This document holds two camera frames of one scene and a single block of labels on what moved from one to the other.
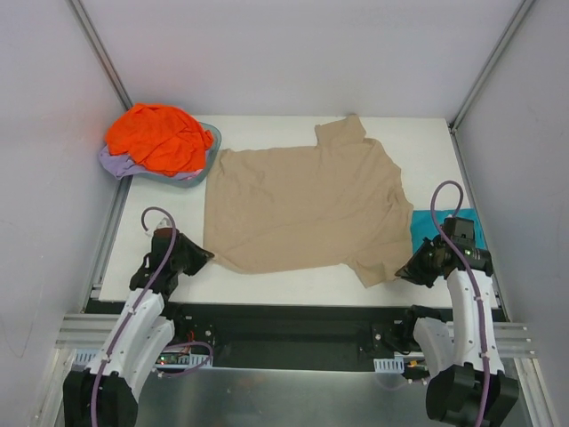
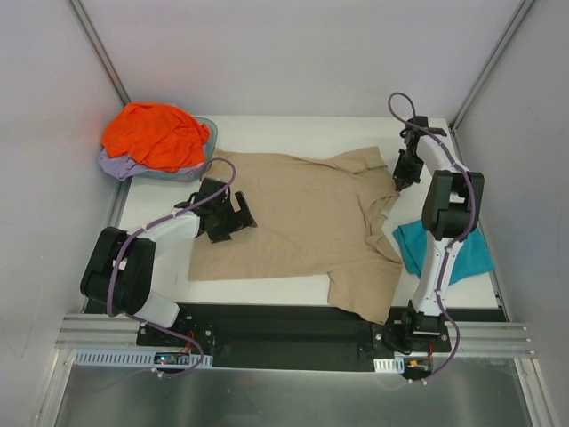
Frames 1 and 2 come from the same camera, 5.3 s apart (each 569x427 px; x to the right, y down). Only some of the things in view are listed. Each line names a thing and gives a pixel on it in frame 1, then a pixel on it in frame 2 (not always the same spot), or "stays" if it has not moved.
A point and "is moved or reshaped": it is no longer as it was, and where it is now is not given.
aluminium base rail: x=79 y=333 stays
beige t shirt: x=340 y=202 is moved or reshaped
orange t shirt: x=164 y=138 stays
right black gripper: x=420 y=265 -> x=407 y=168
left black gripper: x=188 y=256 -> x=232 y=215
